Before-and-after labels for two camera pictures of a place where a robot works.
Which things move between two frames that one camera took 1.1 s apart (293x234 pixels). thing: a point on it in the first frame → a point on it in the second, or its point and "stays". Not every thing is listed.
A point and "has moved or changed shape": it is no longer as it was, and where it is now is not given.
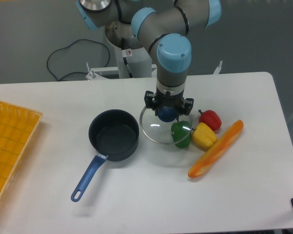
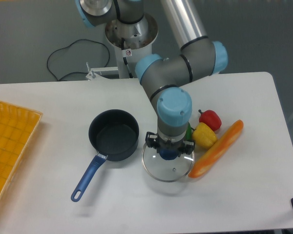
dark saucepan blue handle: x=114 y=134 stays
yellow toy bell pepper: x=203 y=136 stays
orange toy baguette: x=203 y=164 stays
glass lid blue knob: x=168 y=127 has moved or changed shape
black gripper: x=156 y=102 → x=162 y=144
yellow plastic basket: x=12 y=129 stays
